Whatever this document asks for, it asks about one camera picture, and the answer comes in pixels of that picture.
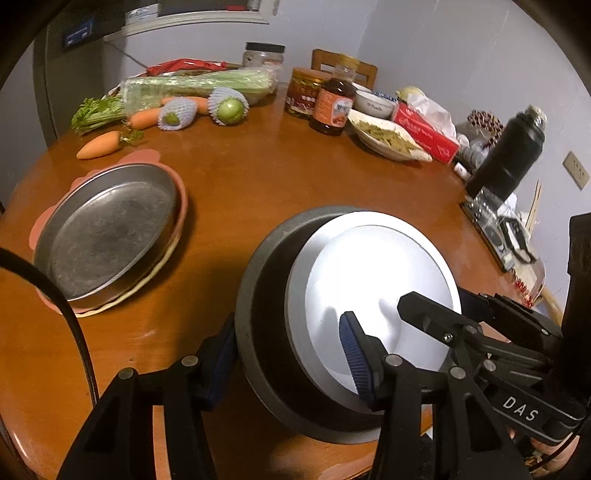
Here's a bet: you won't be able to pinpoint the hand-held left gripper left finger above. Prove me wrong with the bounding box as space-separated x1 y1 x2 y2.
55 314 238 480

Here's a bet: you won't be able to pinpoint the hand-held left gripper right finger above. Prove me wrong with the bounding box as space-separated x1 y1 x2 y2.
338 311 532 480

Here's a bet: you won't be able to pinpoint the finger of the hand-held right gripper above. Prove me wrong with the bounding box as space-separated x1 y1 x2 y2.
397 292 555 376
457 287 563 345

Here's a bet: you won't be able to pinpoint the red instant noodle cup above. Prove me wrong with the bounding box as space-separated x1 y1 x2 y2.
305 224 452 376

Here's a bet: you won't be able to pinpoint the large steel bowl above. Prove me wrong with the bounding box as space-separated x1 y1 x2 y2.
235 205 462 445

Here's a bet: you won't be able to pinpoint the shallow steel plate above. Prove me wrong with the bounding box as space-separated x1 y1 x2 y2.
33 163 182 302

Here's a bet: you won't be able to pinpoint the pink plate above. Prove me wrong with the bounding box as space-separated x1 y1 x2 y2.
28 148 189 315

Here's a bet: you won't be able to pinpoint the person's right hand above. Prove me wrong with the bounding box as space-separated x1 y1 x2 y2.
505 427 587 474

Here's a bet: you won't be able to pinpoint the black power strip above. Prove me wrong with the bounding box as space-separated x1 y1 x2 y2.
460 196 518 273

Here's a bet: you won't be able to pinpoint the white cloth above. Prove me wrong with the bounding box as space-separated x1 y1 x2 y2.
503 194 532 222

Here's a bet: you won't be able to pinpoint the clear glass cup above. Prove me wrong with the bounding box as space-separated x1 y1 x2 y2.
475 187 513 222

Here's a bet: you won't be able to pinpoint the wooden sticks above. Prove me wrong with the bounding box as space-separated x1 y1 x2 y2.
531 180 543 232

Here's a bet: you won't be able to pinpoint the black thermos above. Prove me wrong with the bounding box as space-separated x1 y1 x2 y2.
466 105 549 204

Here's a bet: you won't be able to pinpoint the red tissue box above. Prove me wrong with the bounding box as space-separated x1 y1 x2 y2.
392 90 461 165

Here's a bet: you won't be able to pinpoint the white dish of pickled vegetables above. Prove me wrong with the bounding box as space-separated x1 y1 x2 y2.
347 108 433 162

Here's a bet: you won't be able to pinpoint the red white bead bundle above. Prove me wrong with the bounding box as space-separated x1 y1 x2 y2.
467 110 504 139

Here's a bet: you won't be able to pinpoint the white ceramic bowl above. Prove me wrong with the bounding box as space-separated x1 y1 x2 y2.
355 89 399 120

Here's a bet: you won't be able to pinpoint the dark sauce bottle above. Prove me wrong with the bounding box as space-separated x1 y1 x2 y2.
309 65 357 137

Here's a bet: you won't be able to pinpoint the carrot with green top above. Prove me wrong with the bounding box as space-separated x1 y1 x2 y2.
76 130 145 160

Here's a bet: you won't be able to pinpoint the chili sauce jar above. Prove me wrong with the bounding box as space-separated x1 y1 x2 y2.
285 67 328 120

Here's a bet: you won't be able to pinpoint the green fruit in foam net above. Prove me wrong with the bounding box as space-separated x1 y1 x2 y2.
209 88 250 125
158 98 199 130

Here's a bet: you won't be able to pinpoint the wooden chair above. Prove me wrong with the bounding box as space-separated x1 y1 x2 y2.
311 48 378 88

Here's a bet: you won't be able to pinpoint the wrapped celery bundle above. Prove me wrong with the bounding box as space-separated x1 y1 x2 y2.
71 67 280 136

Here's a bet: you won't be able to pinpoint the red snack bag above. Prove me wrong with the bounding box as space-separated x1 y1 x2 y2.
145 59 227 77

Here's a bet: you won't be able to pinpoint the plastic jar with black lid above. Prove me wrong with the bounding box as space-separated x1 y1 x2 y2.
243 41 286 70

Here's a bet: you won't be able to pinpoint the grey refrigerator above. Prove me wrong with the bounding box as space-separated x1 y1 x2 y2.
32 0 125 148

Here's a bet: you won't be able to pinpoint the window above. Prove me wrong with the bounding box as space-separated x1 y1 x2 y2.
104 0 280 42

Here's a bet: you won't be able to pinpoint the white box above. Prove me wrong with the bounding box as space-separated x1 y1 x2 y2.
124 7 160 24

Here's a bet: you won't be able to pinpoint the red bead string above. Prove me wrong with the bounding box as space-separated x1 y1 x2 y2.
512 270 534 308

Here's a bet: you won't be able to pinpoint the black strap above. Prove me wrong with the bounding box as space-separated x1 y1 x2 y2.
496 215 536 265

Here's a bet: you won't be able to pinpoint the black cable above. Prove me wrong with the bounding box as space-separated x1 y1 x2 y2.
0 247 100 411

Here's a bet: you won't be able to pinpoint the wall socket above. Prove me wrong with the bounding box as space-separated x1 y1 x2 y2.
564 151 591 190

